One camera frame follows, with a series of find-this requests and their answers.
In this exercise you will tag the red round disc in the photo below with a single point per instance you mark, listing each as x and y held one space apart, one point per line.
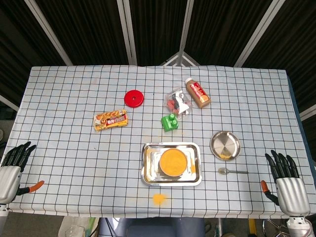
134 98

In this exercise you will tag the yellow snack package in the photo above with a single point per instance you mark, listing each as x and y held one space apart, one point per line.
111 120

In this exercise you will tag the black and silver left hand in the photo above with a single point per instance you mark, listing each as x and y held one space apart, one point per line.
9 181

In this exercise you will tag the small steel plate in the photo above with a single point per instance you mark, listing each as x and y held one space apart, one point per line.
225 145

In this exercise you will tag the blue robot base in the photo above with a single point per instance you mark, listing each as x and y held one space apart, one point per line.
153 227

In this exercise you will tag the clear plastic bag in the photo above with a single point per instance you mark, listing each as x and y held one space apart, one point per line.
74 228

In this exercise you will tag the brown drink bottle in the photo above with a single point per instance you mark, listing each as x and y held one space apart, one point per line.
198 93

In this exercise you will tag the silver spoon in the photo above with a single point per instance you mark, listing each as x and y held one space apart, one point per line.
223 171

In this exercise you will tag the black and silver right hand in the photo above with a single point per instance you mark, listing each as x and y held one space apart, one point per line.
292 195

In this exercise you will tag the checkered white tablecloth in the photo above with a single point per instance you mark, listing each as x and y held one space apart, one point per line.
74 160

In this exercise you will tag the stainless steel tray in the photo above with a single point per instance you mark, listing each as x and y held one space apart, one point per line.
148 177

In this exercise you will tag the bowl of yellow powder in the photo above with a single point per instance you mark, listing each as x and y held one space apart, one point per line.
172 162

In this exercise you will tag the green toy block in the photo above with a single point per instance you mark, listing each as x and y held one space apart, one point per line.
169 123

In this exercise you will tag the clear plastic box with toys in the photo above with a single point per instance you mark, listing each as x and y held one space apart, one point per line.
178 103

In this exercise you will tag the black folding screen white frame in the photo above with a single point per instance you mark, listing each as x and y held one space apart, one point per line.
93 29

